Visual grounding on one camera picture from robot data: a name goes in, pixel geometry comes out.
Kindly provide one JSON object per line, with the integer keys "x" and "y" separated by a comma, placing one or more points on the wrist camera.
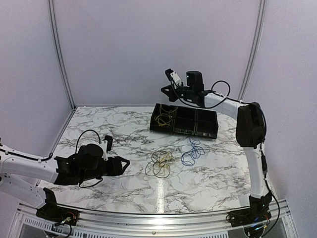
{"x": 106, "y": 146}
{"x": 173, "y": 77}

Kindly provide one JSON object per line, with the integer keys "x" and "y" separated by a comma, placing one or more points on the aluminium front rail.
{"x": 102, "y": 224}

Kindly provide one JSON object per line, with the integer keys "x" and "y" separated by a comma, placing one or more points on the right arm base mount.
{"x": 245, "y": 217}

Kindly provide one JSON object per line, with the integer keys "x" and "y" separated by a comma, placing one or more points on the right aluminium corner post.
{"x": 256, "y": 41}

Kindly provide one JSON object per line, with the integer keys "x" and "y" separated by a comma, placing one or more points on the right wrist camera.
{"x": 173, "y": 77}

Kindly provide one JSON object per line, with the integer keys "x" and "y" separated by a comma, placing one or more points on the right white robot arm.
{"x": 251, "y": 129}

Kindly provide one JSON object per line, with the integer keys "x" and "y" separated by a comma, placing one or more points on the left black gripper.
{"x": 116, "y": 167}

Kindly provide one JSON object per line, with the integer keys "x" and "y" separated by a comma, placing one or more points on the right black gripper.
{"x": 172, "y": 96}

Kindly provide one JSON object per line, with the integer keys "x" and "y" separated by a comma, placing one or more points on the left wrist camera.
{"x": 106, "y": 146}

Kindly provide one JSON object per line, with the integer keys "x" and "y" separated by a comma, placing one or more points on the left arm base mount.
{"x": 58, "y": 214}

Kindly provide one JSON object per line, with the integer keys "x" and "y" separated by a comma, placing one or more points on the black compartment tray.
{"x": 183, "y": 120}

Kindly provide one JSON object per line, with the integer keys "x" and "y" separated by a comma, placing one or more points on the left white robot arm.
{"x": 14, "y": 164}

